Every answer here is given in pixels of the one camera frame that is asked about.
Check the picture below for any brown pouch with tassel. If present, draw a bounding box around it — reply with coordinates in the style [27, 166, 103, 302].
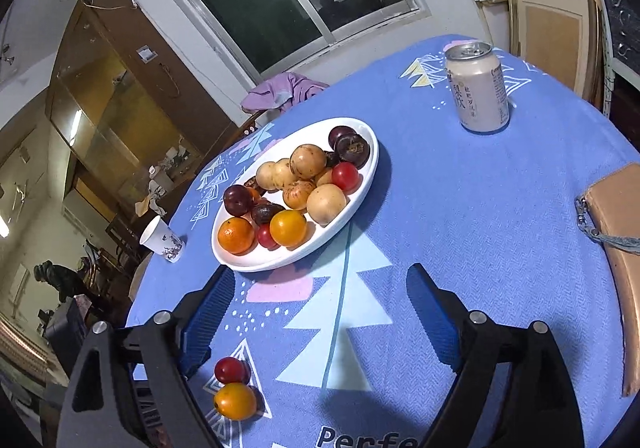
[575, 163, 640, 397]

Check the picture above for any wooden picture frame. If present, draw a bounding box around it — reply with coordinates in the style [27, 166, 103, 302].
[506, 0, 603, 102]

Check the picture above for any large orange mandarin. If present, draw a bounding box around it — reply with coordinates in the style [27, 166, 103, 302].
[217, 217, 256, 255]

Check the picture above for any wooden glass-door cabinet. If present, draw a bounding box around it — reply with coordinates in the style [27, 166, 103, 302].
[45, 0, 238, 209]

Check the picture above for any large smooth tan fruit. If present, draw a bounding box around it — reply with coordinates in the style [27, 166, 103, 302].
[306, 183, 348, 225]

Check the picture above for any beige drink can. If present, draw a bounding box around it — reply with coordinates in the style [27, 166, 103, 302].
[444, 41, 510, 133]

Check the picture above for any white oval plate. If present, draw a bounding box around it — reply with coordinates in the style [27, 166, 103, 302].
[211, 117, 380, 273]

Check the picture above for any large tan spotted fruit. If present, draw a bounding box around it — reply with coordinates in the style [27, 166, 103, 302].
[290, 143, 328, 179]

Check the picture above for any orange spotted fruit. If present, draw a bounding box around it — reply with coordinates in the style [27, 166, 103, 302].
[282, 179, 317, 210]

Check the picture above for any dark purple plum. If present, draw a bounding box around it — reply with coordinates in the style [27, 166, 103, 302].
[328, 125, 357, 151]

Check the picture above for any dark red plum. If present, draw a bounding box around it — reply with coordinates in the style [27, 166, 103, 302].
[223, 184, 257, 217]

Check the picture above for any dark box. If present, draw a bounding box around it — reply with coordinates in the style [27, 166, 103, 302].
[45, 298, 89, 369]

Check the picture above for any sliding glass window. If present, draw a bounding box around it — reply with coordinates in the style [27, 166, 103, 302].
[157, 0, 431, 86]

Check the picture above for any white metal shelf rack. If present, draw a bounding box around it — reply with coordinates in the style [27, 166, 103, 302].
[565, 0, 640, 119]

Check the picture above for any purple cloth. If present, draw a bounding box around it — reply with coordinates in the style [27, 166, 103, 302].
[241, 72, 330, 115]

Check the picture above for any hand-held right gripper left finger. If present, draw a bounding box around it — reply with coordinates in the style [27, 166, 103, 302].
[56, 265, 237, 448]

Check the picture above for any wooden chair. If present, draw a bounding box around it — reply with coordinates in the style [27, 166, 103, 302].
[240, 109, 266, 134]

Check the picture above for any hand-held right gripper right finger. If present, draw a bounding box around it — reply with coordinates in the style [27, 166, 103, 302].
[406, 262, 585, 448]

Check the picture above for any blue printed tablecloth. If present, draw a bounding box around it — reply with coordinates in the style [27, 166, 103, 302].
[125, 33, 640, 448]

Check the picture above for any small red tomato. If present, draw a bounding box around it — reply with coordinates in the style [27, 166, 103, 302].
[255, 223, 280, 250]

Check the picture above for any medium tan spotted fruit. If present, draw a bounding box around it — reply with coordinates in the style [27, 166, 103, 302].
[255, 161, 278, 191]
[272, 158, 298, 190]

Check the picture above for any white paper cup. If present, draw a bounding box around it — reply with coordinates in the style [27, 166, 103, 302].
[139, 215, 187, 263]

